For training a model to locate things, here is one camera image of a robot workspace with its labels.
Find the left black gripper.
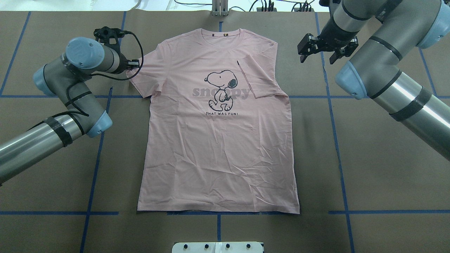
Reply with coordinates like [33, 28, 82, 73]
[117, 53, 140, 74]

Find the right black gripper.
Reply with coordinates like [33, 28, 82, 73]
[297, 18, 359, 65]

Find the pink Snoopy t-shirt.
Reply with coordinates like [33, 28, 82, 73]
[126, 28, 300, 214]

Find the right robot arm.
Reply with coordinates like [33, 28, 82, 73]
[297, 0, 449, 160]

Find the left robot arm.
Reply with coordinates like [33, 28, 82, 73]
[1, 31, 143, 184]

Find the black power strip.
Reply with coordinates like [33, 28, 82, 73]
[291, 1, 314, 12]
[252, 0, 277, 12]

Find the left black camera cable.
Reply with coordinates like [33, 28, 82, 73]
[27, 31, 144, 131]

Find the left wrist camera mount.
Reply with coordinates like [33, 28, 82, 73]
[93, 27, 126, 54]

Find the aluminium frame post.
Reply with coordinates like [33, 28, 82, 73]
[211, 0, 229, 17]

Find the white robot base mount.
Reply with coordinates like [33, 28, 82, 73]
[172, 241, 265, 253]

